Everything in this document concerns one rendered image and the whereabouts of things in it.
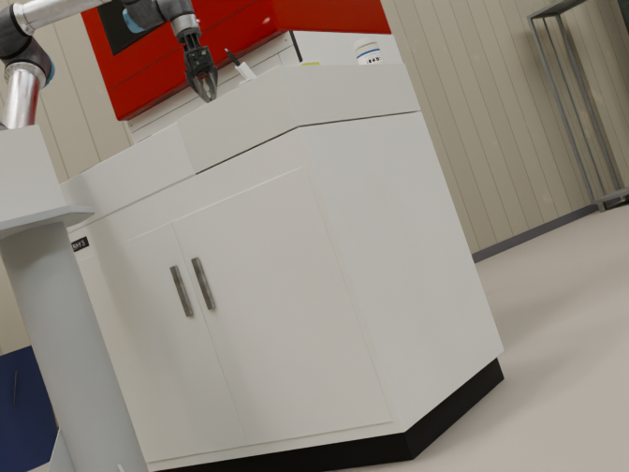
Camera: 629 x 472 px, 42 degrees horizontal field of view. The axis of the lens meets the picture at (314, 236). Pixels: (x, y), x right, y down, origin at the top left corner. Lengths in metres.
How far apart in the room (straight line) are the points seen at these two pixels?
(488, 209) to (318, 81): 4.91
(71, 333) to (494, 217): 5.25
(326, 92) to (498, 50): 5.59
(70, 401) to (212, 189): 0.61
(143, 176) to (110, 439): 0.69
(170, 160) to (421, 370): 0.83
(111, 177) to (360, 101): 0.72
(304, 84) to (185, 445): 1.05
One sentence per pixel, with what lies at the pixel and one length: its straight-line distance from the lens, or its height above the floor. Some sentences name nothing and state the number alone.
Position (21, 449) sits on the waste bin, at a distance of 4.07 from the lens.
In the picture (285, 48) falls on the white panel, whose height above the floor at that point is 1.17.
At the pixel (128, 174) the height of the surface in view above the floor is 0.89.
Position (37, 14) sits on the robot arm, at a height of 1.41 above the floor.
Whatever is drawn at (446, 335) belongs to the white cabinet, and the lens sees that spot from 2.16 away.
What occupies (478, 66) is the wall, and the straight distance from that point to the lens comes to 7.27.
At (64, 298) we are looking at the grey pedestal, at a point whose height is 0.62.
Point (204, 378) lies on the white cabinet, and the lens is 2.22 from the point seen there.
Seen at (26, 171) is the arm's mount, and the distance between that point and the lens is 2.04.
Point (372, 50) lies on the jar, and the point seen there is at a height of 1.02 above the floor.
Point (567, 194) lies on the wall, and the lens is 7.68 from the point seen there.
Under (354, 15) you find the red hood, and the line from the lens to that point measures 3.04.
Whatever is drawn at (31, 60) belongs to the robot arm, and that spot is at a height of 1.32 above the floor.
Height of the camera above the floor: 0.55
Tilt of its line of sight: 1 degrees up
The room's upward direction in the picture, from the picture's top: 19 degrees counter-clockwise
